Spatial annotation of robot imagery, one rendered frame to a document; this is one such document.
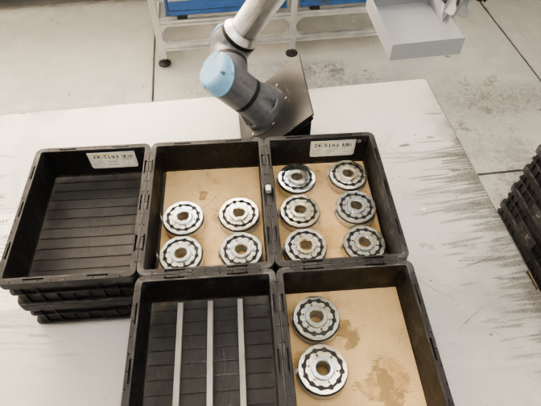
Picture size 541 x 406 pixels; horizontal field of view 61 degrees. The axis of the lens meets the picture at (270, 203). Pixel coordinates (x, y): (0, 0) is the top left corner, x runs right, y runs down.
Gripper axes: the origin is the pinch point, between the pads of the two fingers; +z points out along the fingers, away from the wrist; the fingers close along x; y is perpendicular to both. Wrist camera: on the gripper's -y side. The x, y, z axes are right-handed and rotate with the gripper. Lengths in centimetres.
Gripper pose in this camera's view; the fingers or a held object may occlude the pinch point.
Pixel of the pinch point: (445, 15)
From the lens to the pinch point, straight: 151.0
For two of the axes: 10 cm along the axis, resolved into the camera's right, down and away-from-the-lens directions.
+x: 9.4, 0.2, 3.3
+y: 1.9, 7.8, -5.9
